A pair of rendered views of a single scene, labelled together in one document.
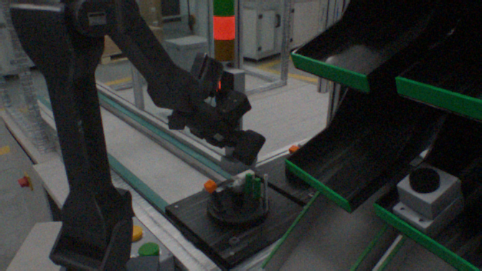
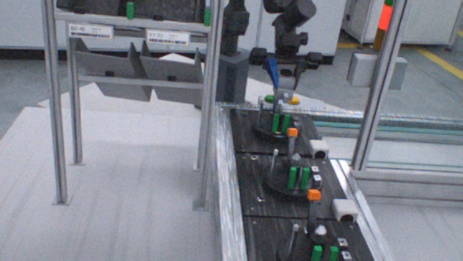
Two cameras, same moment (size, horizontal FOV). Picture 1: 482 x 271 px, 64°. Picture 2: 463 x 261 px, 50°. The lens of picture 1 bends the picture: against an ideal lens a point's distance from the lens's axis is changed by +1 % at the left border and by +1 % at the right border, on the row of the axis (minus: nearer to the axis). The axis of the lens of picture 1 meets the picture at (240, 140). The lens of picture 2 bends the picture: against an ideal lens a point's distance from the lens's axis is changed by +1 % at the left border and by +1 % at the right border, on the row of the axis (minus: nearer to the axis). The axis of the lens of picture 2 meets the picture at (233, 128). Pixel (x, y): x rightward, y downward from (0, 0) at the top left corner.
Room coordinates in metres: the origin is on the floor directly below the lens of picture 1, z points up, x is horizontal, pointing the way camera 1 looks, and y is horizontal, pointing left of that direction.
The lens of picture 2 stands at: (1.27, -1.05, 1.59)
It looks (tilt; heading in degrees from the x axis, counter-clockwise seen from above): 28 degrees down; 124
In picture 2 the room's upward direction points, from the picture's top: 7 degrees clockwise
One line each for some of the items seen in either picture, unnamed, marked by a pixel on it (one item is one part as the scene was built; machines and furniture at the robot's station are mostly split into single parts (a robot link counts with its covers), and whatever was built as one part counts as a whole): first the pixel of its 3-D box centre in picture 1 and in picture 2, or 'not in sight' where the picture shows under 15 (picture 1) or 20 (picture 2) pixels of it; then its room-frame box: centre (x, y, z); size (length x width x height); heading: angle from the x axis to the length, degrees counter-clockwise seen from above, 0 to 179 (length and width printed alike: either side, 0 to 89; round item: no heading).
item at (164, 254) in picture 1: (134, 246); (291, 110); (0.63, 0.22, 0.93); 0.21 x 0.07 x 0.06; 40
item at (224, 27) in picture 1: (224, 26); (392, 17); (0.93, 0.04, 1.33); 0.05 x 0.05 x 0.05
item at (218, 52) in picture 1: (224, 48); (386, 39); (0.93, 0.04, 1.28); 0.05 x 0.05 x 0.05
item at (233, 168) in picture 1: (242, 152); (284, 84); (0.72, 0.00, 1.11); 0.08 x 0.04 x 0.07; 131
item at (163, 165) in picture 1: (178, 176); (379, 159); (0.95, 0.18, 0.91); 0.84 x 0.28 x 0.10; 40
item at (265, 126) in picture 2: (238, 206); (276, 126); (0.71, 0.01, 0.98); 0.14 x 0.14 x 0.02
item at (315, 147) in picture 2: (242, 178); (317, 150); (0.85, -0.01, 0.97); 0.05 x 0.05 x 0.04; 40
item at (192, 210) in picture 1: (238, 213); (275, 133); (0.71, 0.01, 0.96); 0.24 x 0.24 x 0.02; 40
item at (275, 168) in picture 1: (313, 158); (294, 168); (0.87, -0.19, 1.01); 0.24 x 0.24 x 0.13; 40
